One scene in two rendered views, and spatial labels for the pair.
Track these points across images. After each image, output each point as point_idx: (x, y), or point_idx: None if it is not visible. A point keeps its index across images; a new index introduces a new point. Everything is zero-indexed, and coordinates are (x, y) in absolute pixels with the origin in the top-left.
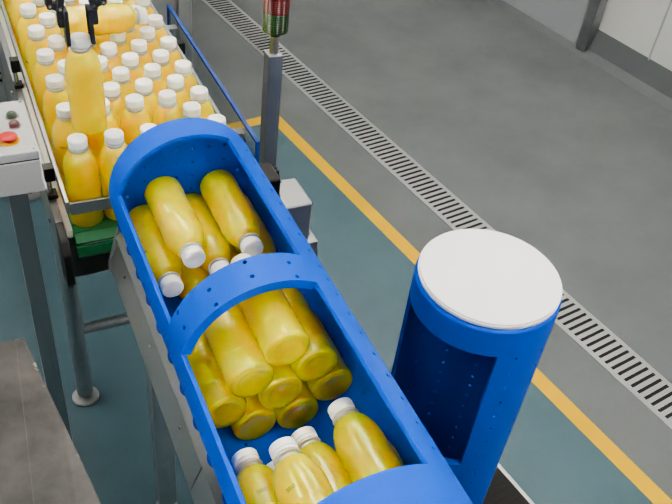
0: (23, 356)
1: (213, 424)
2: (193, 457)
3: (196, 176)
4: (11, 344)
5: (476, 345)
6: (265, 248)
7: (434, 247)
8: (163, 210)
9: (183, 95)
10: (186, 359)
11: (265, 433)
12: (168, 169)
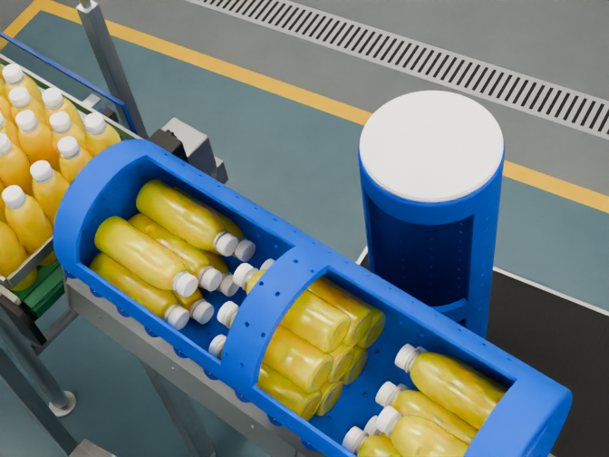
0: (99, 455)
1: (322, 432)
2: (282, 445)
3: (123, 197)
4: (80, 451)
5: (453, 215)
6: (233, 234)
7: (368, 141)
8: (131, 257)
9: (34, 105)
10: (258, 389)
11: (338, 398)
12: (99, 208)
